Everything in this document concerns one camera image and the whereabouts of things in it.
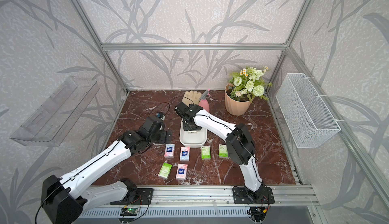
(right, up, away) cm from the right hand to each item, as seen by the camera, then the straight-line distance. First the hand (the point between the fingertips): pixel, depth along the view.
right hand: (189, 126), depth 89 cm
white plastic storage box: (+2, -8, +1) cm, 8 cm away
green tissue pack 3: (-12, -22, -10) cm, 27 cm away
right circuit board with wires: (+34, -39, -18) cm, 55 cm away
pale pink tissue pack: (-3, -22, -11) cm, 25 cm away
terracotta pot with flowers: (+31, +22, -3) cm, 38 cm away
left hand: (-13, -2, -9) cm, 16 cm away
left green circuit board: (-27, -37, -19) cm, 50 cm away
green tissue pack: (+10, -15, -3) cm, 18 cm away
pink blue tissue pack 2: (-2, -15, -4) cm, 16 cm away
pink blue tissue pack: (-11, -14, -3) cm, 18 cm away
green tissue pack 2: (+20, -14, -3) cm, 24 cm away
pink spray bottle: (+8, +14, +8) cm, 18 cm away
